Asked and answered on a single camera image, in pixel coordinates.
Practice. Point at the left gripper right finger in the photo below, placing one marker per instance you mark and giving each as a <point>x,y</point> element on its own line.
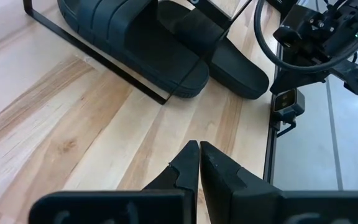
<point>222,186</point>

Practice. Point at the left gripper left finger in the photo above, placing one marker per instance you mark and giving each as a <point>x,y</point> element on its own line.
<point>185,174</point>

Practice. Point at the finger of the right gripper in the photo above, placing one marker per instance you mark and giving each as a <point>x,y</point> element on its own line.
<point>356,81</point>
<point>300,81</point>

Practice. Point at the black slide sandal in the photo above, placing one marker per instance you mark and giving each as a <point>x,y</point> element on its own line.
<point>241,77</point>
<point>129,31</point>

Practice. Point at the wooden shelf with black legs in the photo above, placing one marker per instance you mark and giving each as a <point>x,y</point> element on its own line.
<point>228,6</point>

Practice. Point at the table-level camera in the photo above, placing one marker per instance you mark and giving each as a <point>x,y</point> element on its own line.
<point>287,102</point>

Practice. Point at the black aluminium table frame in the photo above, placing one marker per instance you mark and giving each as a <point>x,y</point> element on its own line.
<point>269,155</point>

